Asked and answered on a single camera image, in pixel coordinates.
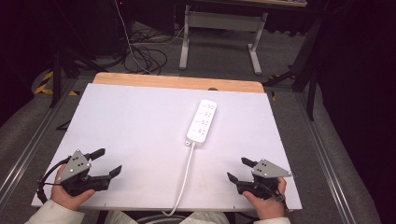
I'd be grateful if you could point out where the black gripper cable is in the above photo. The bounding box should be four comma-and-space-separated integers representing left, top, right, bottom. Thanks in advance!
35, 156, 72, 205
258, 181, 290, 214

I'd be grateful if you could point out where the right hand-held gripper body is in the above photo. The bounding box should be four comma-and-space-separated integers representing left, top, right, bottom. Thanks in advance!
235, 158, 292, 201

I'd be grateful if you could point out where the white power strip cable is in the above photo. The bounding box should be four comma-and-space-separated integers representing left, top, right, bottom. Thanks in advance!
161, 142, 197, 217

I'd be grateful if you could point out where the black cable tangle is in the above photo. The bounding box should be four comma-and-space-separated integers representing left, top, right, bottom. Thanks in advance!
121, 44, 169, 76

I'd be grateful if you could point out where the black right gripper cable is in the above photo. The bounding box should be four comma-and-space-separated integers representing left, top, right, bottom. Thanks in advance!
258, 181, 290, 214

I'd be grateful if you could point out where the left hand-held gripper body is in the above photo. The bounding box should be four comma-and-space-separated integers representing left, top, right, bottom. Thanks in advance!
55, 148, 112, 197

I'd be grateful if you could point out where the black metal stand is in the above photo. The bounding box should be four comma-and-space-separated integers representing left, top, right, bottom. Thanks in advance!
262, 18, 325, 122
49, 0, 108, 109

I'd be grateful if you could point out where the wooden table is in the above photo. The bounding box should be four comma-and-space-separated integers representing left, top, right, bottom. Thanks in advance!
92, 72, 265, 93

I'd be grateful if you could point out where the white power strip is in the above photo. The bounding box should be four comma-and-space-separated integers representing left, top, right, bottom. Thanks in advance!
185, 99, 219, 147

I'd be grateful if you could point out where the person's right leg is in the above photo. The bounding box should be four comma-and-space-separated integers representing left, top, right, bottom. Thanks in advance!
178, 211, 232, 224

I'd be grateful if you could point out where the person's left hand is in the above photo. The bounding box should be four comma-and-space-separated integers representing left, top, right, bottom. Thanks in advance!
49, 163, 96, 212

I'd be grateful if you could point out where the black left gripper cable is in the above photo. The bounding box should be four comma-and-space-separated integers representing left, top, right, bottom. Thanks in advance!
35, 156, 72, 205

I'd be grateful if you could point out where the person's leg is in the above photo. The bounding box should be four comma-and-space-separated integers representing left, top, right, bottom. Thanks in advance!
103, 210, 138, 224
178, 211, 232, 224

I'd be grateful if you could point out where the yellow black floor tape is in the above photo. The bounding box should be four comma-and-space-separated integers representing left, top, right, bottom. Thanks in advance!
34, 70, 79, 97

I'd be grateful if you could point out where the person's right hand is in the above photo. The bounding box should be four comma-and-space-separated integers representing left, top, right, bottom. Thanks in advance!
242, 176, 289, 221

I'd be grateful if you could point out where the thin white cable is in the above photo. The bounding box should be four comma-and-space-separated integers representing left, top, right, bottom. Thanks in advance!
113, 0, 152, 75

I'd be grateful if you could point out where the aluminium floor rail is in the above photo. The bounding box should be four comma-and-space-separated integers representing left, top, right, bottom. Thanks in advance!
293, 91, 351, 224
0, 77, 78, 201

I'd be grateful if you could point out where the white board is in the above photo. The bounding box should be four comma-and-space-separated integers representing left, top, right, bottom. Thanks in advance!
31, 82, 304, 213

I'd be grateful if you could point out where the person's left leg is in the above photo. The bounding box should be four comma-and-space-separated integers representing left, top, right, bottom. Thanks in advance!
103, 210, 138, 224

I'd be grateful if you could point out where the black curtain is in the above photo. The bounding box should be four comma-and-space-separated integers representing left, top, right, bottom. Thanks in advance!
314, 0, 396, 224
0, 0, 64, 127

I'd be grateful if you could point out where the desk with white metal frame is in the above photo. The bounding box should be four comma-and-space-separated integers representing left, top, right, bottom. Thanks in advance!
178, 0, 308, 76

